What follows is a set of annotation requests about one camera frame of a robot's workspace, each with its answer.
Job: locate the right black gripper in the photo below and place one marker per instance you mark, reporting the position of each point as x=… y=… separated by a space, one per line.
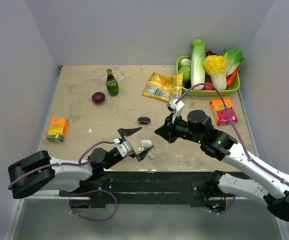
x=167 y=130

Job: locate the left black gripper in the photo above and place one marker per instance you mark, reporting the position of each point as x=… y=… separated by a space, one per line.
x=126 y=132

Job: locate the white earbud charging case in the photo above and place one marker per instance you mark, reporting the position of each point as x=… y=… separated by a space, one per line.
x=145 y=143

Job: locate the black earbud charging case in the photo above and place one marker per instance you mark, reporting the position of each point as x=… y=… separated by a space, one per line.
x=143 y=120

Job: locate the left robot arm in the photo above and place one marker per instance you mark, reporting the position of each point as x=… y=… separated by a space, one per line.
x=41 y=172

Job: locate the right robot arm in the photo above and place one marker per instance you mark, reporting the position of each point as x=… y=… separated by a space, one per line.
x=264 y=184

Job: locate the yellow snack bag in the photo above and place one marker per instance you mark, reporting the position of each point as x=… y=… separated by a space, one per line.
x=164 y=88

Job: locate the pink orange snack box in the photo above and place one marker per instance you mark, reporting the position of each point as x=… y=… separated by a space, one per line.
x=219 y=112

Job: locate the red tomato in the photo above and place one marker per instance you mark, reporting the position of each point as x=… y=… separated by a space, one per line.
x=208 y=86

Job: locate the purple red onion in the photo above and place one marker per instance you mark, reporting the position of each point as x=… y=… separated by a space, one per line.
x=98 y=97

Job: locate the round green cabbage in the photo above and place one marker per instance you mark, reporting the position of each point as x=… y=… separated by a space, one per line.
x=185 y=70

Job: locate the green glass bottle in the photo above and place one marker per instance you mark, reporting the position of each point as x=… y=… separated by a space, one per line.
x=111 y=84

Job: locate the white cauliflower piece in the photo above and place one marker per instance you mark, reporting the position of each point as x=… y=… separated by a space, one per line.
x=185 y=62

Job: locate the orange yellow juice carton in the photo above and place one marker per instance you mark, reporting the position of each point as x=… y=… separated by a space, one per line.
x=57 y=130

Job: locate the napa cabbage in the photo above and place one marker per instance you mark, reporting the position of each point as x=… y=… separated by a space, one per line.
x=198 y=57

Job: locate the yellow leaf cabbage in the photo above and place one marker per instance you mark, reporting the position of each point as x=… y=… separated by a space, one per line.
x=216 y=66

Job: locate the orange carrot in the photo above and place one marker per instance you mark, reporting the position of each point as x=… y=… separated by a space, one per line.
x=230 y=79

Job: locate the green plastic basket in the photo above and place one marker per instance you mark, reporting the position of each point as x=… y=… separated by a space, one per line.
x=209 y=93

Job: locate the dark red grapes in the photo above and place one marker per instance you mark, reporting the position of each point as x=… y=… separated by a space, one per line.
x=210 y=53

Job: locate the green lettuce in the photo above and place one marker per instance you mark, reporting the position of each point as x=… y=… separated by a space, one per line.
x=234 y=59

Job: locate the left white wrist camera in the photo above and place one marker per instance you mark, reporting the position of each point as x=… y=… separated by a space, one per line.
x=124 y=147

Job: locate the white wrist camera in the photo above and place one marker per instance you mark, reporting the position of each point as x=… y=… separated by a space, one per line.
x=124 y=147
x=175 y=106

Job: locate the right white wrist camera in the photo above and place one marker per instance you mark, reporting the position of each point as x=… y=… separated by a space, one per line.
x=175 y=106

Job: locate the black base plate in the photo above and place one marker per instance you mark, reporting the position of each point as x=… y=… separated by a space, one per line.
x=151 y=188

